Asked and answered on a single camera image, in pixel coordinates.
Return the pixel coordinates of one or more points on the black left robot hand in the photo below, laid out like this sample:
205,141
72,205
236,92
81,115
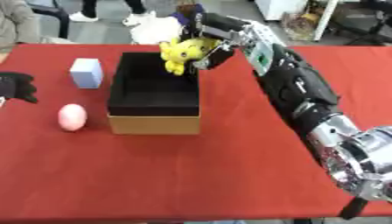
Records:
16,86

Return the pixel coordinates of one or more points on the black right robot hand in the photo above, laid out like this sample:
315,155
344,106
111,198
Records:
217,24

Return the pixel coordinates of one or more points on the yellow soft toy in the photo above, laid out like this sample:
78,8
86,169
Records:
179,53

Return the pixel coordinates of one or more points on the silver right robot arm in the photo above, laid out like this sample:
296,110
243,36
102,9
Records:
301,93

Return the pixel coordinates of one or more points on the tan box with black inside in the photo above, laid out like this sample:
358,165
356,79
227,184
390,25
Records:
153,93

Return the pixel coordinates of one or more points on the white bag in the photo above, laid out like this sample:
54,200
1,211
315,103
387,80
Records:
155,29

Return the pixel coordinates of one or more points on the white cabinet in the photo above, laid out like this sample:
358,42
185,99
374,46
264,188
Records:
278,8

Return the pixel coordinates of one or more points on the pink egg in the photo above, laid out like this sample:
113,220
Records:
72,117

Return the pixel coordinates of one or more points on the person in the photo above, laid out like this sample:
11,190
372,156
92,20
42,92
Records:
18,22
109,11

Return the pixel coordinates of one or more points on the pale blue block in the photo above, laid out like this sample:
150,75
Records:
86,73

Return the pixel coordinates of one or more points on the white pole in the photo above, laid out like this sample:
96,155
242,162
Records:
325,19

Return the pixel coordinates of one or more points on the black chair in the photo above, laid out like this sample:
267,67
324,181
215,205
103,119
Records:
370,22

